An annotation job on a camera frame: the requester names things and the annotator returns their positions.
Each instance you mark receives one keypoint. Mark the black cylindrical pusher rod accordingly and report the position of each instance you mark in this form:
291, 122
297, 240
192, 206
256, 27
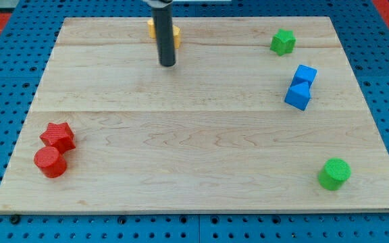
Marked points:
162, 18

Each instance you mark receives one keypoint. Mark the yellow hexagon block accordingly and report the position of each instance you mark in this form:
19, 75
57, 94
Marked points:
176, 32

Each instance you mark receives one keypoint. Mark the red star block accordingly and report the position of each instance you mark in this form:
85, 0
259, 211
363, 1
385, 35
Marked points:
59, 136

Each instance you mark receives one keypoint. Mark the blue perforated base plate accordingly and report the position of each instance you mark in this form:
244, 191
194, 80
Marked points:
25, 46

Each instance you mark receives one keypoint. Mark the light wooden board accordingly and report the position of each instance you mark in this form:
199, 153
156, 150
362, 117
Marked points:
211, 135

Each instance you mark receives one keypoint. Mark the red cylinder block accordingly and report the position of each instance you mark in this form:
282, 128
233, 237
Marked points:
50, 162

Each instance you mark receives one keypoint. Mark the blue triangle block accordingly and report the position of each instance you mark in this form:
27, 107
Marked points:
298, 95

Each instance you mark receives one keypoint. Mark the green cylinder block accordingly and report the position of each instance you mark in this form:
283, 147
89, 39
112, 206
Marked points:
334, 173

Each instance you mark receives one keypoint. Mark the blue cube block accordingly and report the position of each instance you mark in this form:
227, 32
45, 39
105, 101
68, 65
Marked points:
304, 73

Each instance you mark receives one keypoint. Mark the green star block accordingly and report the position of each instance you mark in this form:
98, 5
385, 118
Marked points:
283, 42

